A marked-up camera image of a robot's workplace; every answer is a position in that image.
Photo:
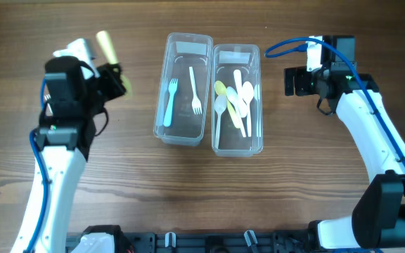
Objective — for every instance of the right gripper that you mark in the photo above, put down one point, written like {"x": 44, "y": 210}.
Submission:
{"x": 300, "y": 74}

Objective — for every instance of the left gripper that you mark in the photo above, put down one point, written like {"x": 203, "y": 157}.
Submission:
{"x": 113, "y": 79}

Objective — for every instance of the yellow plastic fork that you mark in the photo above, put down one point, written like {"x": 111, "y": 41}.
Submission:
{"x": 106, "y": 45}

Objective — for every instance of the white plastic spoon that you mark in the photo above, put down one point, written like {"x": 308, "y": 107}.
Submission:
{"x": 238, "y": 82}
{"x": 220, "y": 105}

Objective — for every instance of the light blue plastic fork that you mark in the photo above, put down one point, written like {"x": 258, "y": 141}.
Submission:
{"x": 172, "y": 88}

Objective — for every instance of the yellow plastic spoon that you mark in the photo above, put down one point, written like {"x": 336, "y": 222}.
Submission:
{"x": 220, "y": 89}

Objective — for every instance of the white plastic fork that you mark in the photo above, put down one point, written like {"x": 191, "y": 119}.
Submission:
{"x": 196, "y": 104}

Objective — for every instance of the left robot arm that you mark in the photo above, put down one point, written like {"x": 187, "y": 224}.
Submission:
{"x": 61, "y": 143}

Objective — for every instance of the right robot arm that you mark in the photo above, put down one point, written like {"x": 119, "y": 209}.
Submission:
{"x": 378, "y": 219}

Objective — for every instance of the right clear plastic container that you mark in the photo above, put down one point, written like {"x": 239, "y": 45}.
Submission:
{"x": 226, "y": 59}

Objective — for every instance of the clear plastic container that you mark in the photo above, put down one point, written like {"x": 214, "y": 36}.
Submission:
{"x": 226, "y": 59}
{"x": 183, "y": 50}

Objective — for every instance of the left clear plastic container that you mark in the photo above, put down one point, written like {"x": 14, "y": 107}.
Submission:
{"x": 183, "y": 50}

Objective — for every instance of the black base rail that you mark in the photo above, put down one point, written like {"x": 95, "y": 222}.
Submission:
{"x": 248, "y": 241}

